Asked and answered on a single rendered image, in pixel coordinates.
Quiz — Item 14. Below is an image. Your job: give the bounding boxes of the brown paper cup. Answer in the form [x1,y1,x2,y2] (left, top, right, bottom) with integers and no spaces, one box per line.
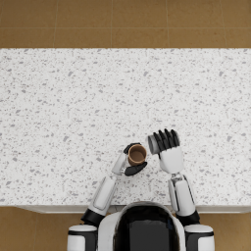
[126,143,148,167]

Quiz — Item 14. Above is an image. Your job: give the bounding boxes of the grey metal cup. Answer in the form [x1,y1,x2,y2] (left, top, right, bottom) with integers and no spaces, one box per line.
[145,134,161,156]

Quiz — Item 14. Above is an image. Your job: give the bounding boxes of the robot body black white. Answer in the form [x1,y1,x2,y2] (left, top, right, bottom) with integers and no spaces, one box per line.
[96,200,187,251]

